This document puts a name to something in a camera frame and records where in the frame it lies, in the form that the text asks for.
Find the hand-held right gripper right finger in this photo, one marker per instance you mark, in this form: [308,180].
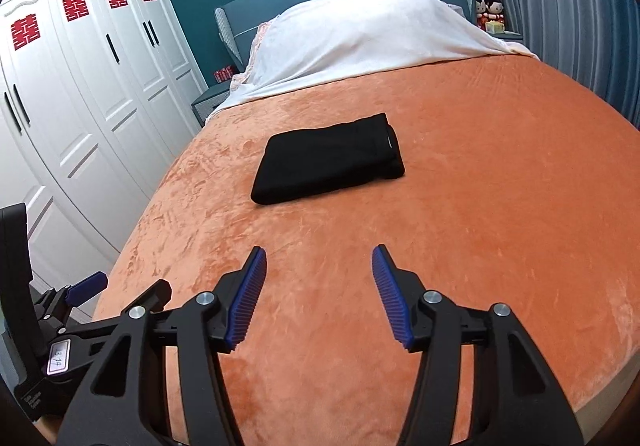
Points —
[392,301]

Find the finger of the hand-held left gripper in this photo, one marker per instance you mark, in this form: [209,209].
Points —
[155,295]
[87,288]

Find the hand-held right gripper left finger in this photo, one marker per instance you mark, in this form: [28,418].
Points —
[245,306]

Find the black pants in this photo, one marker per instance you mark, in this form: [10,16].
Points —
[325,160]

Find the orange plush bed blanket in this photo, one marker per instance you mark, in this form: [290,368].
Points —
[450,226]

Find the white wardrobe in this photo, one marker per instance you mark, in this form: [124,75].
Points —
[75,100]

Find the blue nightstand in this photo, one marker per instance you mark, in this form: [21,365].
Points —
[210,100]
[515,35]

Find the pink lace pillow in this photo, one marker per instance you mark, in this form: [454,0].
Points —
[252,55]

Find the white blanket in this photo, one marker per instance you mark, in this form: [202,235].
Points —
[360,35]

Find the yellow tissue box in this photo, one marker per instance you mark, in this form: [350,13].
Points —
[496,27]

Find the red-dressed plush doll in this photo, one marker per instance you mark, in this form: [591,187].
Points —
[480,10]
[495,9]

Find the grey-blue pleated curtain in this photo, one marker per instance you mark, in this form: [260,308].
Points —
[550,0]

